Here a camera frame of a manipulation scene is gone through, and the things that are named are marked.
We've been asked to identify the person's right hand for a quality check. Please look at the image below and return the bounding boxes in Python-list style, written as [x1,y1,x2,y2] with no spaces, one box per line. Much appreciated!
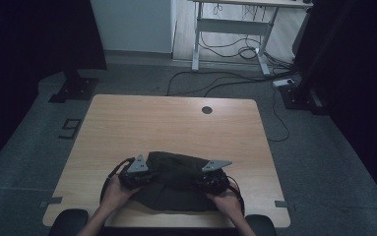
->
[205,182,243,218]

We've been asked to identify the dark green cloth garment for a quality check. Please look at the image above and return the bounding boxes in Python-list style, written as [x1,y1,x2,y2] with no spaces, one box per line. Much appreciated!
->
[130,150,224,212]

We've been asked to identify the black stand base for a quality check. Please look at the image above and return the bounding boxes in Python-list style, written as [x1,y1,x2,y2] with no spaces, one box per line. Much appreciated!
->
[279,83,329,116]
[48,69,99,104]

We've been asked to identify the black chair armrest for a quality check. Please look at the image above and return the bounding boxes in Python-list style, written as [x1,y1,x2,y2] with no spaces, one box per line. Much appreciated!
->
[47,208,90,236]
[244,214,278,236]

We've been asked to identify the thin black floor cable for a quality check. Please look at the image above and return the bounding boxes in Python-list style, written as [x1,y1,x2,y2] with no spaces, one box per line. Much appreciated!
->
[267,88,290,143]

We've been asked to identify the long black floor cable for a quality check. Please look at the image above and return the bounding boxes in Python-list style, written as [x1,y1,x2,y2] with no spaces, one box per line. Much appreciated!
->
[165,69,297,98]

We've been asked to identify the white power strip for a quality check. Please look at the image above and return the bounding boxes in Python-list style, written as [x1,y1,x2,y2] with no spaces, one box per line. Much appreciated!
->
[272,78,295,89]

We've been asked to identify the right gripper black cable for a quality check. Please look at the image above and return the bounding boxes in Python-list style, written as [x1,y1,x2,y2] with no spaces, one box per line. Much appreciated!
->
[225,176,246,215]

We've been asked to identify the coiled black cables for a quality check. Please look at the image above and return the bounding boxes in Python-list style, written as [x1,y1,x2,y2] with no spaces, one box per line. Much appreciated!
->
[198,30,293,68]

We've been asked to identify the white metal frame desk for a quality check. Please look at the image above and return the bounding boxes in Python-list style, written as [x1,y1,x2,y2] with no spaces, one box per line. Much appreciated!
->
[189,0,314,77]

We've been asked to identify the grey tape strip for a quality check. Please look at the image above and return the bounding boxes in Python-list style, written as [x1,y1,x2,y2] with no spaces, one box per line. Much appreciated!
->
[39,196,63,209]
[274,199,296,211]

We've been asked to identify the person's left hand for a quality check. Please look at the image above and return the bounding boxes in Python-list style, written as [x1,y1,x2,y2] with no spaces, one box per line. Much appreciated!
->
[100,175,142,211]

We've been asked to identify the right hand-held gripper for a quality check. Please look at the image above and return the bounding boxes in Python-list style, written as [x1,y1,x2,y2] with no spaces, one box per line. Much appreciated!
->
[194,159,233,195]

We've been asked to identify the black curtain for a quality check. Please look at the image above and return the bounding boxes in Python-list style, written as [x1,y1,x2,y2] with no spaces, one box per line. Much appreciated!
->
[0,0,108,180]
[291,0,377,212]

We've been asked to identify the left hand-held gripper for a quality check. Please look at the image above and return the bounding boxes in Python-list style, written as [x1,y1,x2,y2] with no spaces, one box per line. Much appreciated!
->
[118,153,155,191]

